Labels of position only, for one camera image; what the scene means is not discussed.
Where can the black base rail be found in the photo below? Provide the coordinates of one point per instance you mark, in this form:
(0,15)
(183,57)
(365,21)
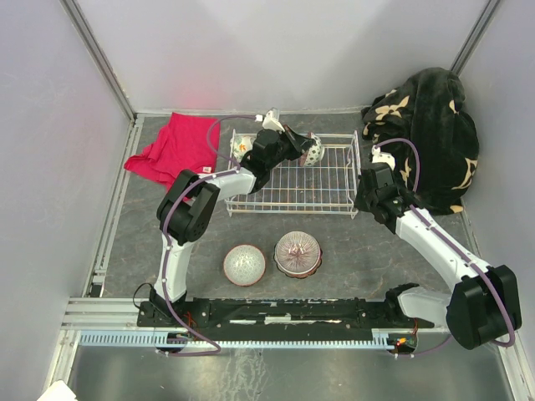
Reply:
(293,320)

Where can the red rimmed bowl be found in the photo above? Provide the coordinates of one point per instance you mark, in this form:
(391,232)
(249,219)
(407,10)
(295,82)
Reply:
(314,154)

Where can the red folded t-shirt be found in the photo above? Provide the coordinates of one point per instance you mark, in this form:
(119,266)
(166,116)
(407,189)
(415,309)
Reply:
(184,143)

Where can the black floral blanket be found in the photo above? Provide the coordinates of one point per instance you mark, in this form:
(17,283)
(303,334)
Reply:
(422,123)

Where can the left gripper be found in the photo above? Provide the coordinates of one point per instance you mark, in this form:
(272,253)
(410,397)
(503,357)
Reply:
(298,144)

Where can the floral orange green bowl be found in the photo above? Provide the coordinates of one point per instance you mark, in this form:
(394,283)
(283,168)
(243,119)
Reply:
(240,145)

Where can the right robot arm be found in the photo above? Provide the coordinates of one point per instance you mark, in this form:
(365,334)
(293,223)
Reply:
(482,305)

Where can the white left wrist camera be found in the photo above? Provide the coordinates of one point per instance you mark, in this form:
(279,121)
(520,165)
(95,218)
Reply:
(270,120)

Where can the grey hexagon pattern bowl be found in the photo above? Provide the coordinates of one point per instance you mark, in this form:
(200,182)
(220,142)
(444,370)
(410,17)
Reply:
(244,265)

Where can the white wire dish rack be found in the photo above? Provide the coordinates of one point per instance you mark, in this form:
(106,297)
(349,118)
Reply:
(328,187)

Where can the white paper corner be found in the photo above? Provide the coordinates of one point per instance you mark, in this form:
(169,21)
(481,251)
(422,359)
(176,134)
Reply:
(58,391)

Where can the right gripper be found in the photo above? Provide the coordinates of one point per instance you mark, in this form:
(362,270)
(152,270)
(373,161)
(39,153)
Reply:
(359,202)

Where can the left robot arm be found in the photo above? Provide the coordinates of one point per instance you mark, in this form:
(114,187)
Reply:
(186,210)

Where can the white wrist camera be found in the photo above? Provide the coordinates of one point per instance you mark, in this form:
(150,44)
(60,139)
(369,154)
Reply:
(270,120)
(378,156)

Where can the purple striped bowl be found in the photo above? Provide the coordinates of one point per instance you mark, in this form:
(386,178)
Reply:
(297,242)

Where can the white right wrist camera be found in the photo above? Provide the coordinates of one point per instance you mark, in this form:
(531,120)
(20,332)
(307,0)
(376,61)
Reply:
(378,156)

